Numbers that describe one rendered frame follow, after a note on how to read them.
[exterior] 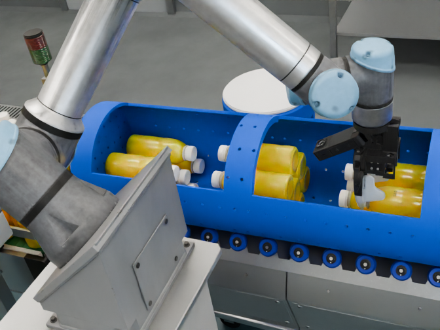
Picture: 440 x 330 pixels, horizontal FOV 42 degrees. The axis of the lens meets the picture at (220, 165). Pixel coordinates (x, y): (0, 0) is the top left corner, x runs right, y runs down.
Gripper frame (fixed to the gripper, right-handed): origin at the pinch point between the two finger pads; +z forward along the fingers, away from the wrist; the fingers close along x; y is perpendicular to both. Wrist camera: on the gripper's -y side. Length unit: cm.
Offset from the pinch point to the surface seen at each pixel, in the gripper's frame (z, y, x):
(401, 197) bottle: -2.5, 8.3, -1.4
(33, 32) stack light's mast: -15, -110, 41
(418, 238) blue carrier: 0.8, 12.7, -9.1
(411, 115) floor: 111, -9, 205
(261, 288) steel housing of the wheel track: 25.8, -22.1, -8.5
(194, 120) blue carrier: -3.4, -46.0, 17.6
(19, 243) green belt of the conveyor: 21, -90, -14
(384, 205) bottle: -1.0, 5.3, -3.0
